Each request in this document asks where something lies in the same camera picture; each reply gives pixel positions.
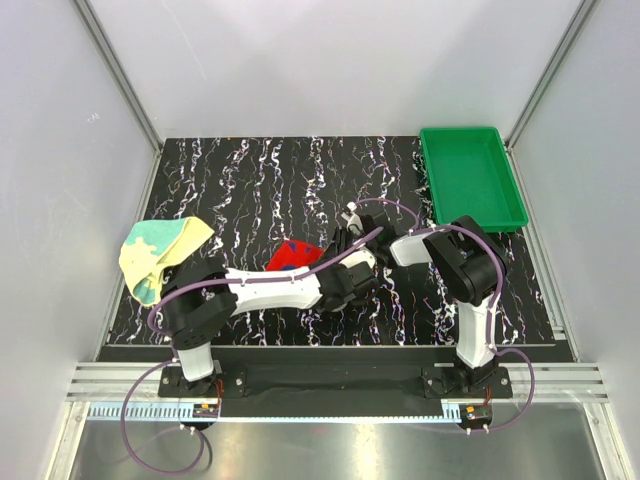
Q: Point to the yellow and green towel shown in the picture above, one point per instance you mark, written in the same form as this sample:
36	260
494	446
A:
155	245

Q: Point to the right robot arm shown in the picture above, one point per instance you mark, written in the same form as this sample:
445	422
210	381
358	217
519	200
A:
473	272

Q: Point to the green plastic bin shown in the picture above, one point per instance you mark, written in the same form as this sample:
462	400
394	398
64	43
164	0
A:
469	174

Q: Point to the red and blue towel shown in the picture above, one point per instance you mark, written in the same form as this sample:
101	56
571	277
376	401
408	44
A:
293	254

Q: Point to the aluminium rail frame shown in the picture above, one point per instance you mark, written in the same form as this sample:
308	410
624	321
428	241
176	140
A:
549	382

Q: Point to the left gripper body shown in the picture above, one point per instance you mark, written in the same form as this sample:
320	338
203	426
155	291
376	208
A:
336	267

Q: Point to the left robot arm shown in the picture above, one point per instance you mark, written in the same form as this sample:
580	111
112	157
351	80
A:
195	313

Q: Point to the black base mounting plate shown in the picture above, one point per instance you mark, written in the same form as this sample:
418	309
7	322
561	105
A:
330	405

